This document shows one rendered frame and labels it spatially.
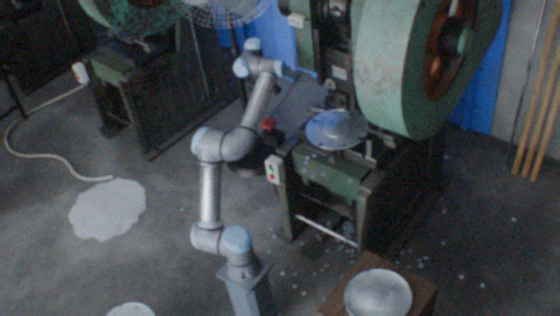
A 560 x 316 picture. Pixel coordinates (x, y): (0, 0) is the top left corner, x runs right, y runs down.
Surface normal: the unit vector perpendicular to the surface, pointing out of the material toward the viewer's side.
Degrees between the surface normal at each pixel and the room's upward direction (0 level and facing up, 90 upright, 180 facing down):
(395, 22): 58
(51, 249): 0
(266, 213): 0
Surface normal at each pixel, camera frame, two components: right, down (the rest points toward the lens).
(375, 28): -0.60, 0.18
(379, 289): -0.11, -0.75
